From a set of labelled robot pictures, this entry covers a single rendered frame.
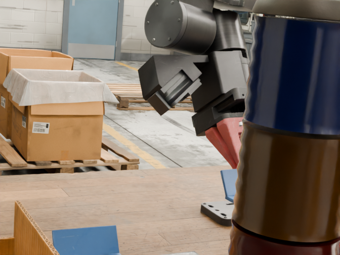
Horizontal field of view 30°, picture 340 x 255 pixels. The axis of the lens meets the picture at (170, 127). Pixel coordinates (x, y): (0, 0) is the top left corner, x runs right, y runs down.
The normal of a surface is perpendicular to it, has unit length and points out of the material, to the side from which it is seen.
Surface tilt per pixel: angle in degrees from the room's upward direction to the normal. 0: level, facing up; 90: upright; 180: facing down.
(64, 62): 88
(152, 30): 81
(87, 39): 90
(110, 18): 90
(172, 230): 0
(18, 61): 88
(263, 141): 76
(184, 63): 60
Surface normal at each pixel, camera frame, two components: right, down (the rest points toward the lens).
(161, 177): 0.08, -0.98
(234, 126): 0.47, 0.05
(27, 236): -0.89, 0.01
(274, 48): -0.66, -0.16
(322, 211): 0.35, 0.45
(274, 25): -0.79, 0.29
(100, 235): 0.41, -0.30
